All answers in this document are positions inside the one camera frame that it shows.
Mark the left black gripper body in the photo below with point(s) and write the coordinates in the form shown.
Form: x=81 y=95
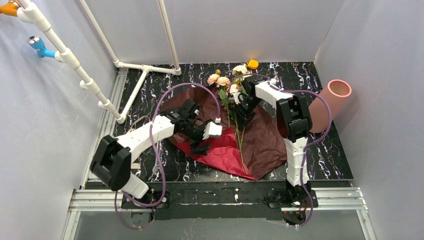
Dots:
x=197 y=136

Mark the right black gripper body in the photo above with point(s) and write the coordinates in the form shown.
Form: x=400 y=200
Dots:
x=245 y=108

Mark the red flower bouquet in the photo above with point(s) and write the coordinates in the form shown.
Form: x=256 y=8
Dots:
x=232 y=109

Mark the red wrapping paper sheet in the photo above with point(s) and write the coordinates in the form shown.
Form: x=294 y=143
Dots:
x=262 y=148

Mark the cream ribbon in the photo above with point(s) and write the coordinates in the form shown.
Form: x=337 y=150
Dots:
x=133 y=126

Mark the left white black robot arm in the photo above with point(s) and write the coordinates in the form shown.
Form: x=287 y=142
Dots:
x=114 y=156

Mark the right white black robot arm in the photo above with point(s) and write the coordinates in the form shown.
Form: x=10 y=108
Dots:
x=293 y=122

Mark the pink cylindrical vase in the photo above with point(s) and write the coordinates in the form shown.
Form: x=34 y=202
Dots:
x=336 y=94

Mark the small orange yellow cap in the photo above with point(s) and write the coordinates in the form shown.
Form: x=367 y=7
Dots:
x=253 y=64

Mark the blue pipe fitting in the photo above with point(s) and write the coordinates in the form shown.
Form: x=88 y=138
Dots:
x=38 y=44

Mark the orange pipe fitting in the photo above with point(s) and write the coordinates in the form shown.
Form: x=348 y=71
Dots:
x=10 y=8

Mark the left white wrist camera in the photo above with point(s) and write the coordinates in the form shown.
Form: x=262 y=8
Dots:
x=213 y=129

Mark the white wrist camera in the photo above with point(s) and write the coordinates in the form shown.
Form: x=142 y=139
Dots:
x=235 y=97
x=213 y=129

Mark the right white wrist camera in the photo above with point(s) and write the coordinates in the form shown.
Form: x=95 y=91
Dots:
x=235 y=97

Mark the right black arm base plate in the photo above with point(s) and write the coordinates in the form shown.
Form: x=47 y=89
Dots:
x=283 y=198

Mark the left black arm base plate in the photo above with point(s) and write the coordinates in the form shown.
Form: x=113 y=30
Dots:
x=151 y=197

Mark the aluminium rail frame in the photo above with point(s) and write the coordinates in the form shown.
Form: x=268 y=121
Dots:
x=207 y=204

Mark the white pvc pipe frame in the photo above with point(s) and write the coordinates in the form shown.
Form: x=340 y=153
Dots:
x=81 y=74

